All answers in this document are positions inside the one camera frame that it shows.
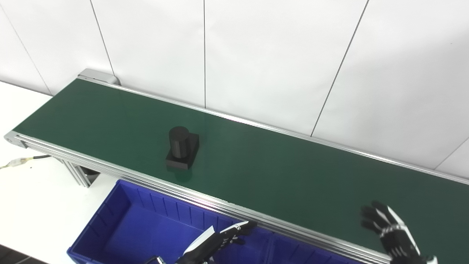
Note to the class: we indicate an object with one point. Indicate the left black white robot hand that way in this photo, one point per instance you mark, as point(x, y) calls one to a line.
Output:
point(209, 247)

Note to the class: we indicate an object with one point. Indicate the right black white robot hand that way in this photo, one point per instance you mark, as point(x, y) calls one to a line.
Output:
point(397, 242)

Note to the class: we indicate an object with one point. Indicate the black block with cylinder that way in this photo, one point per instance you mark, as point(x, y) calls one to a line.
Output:
point(182, 146)

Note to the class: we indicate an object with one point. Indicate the blue plastic bin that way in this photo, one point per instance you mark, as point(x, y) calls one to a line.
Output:
point(146, 231)
point(300, 253)

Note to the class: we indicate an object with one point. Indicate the green conveyor belt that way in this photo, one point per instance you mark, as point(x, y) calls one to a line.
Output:
point(274, 172)

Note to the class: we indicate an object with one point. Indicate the aluminium conveyor support leg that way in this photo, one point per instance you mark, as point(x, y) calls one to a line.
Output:
point(78, 174)

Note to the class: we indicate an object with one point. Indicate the grey conveyor end housing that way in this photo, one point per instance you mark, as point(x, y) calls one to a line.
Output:
point(98, 76)

